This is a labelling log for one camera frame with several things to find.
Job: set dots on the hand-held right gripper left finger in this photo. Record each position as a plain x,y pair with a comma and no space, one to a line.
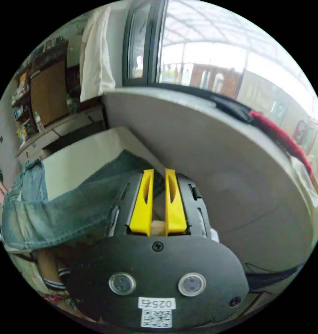
142,214

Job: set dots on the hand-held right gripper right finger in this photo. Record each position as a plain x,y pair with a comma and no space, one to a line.
176,214

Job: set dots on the blue jeans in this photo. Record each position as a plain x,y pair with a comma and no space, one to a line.
57,214

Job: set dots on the person's body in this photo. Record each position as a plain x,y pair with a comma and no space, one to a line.
48,266

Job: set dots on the white flat board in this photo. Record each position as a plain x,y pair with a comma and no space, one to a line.
78,161

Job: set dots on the light desk with drawers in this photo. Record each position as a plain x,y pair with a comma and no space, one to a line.
70,125

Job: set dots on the brown shelf with items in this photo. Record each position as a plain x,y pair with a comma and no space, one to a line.
48,91

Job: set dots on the white curtain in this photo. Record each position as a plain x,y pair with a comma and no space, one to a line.
96,65

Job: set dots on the window with dark frame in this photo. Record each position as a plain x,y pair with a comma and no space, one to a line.
200,52

